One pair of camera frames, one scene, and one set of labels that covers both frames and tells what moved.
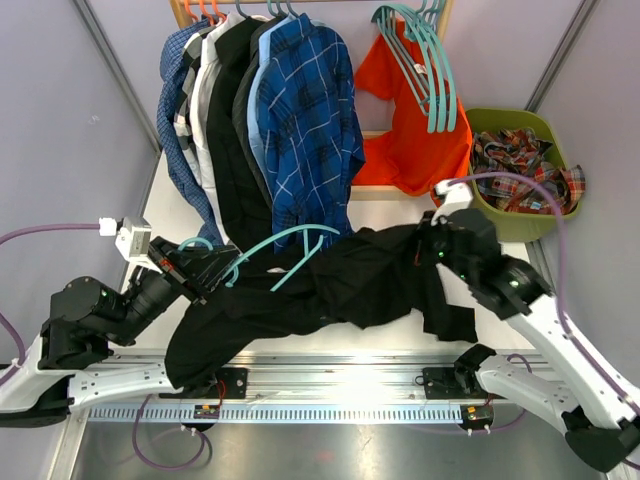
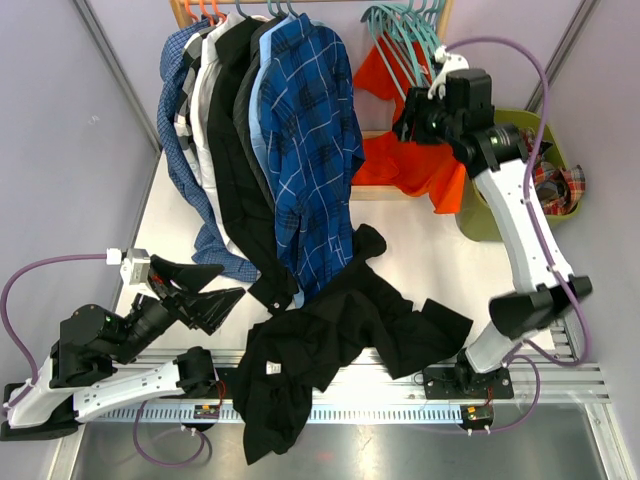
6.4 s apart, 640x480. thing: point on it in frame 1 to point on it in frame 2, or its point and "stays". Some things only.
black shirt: [365, 278] to [284, 363]
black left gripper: [193, 269] to [207, 310]
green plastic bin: [516, 226] stays
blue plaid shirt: [309, 133] stays
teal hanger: [378, 20] to [402, 13]
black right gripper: [423, 237] to [417, 106]
